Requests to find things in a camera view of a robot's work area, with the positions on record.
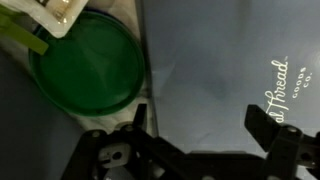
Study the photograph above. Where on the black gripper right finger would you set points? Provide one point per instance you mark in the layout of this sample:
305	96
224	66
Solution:
261	126

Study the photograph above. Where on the blue open box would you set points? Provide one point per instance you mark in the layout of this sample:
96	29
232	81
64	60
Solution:
36	138

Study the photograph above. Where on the blue box lid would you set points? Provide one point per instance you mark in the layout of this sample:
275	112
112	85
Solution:
210	59

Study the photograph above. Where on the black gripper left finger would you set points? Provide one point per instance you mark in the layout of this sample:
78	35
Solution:
140	118

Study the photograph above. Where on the green round plastic lid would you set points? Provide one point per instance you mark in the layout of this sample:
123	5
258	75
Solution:
96	69

